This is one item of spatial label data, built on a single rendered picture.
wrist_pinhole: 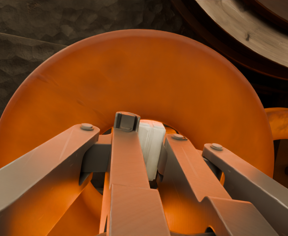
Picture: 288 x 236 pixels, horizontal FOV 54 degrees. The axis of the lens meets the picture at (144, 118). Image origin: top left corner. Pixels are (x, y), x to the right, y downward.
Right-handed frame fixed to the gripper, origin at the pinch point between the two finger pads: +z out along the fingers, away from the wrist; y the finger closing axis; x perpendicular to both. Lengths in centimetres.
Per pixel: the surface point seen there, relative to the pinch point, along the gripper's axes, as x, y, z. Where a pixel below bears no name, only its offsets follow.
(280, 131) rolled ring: -0.7, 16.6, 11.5
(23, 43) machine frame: 2.7, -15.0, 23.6
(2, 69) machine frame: -1.1, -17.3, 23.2
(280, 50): 7.7, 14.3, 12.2
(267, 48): 7.6, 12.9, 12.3
